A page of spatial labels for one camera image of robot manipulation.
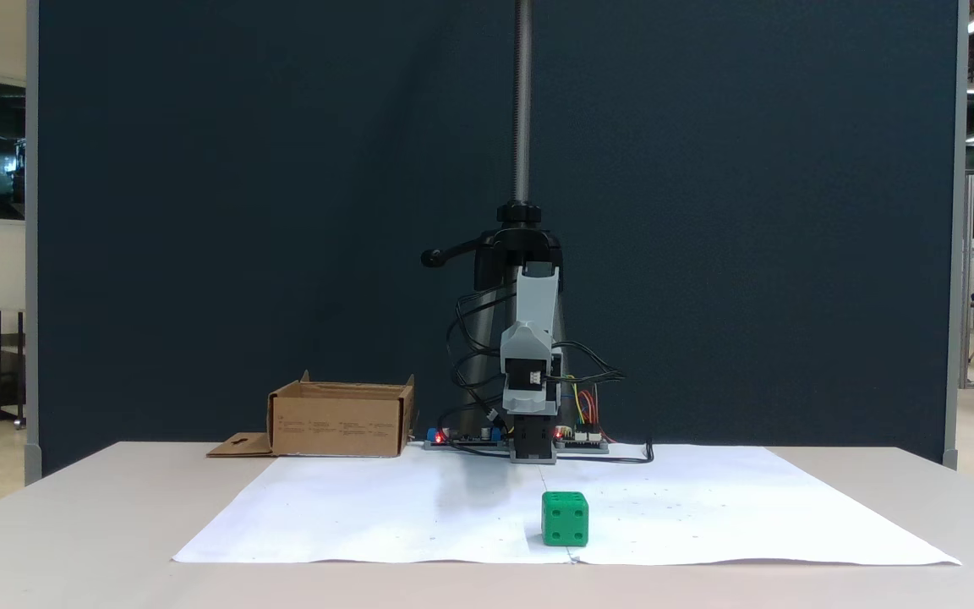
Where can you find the grey static gripper jaw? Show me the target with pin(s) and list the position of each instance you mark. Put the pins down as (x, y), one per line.
(531, 403)

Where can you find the green dice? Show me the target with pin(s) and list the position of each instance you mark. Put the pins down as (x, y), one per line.
(556, 526)

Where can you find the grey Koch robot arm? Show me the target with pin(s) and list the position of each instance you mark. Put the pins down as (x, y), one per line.
(538, 296)

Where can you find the circuit board with blue parts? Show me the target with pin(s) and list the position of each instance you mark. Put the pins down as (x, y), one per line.
(462, 440)

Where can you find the brown cardboard box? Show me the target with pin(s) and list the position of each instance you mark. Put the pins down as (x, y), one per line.
(335, 423)

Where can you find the white paper sheet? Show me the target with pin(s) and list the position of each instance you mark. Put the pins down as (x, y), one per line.
(369, 516)
(749, 507)

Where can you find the black tripod with metal pole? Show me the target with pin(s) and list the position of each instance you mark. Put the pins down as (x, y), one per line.
(522, 101)

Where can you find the dark blue partition panel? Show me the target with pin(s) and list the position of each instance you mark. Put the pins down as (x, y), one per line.
(199, 211)

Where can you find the black metal cart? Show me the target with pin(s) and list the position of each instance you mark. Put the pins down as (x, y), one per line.
(10, 372)

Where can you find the framed wall window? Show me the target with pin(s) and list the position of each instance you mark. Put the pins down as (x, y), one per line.
(7, 152)

